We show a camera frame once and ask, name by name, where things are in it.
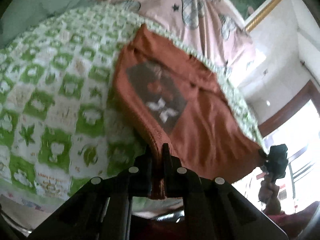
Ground rust orange knit sweater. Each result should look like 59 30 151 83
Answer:
113 24 265 199

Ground person's right hand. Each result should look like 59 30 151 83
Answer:
258 173 281 215

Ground green white checkered quilt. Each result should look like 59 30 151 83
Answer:
1 2 262 212

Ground pink heart pattern duvet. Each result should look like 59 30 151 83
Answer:
100 0 254 73

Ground sage green pillow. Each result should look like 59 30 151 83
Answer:
1 0 96 48

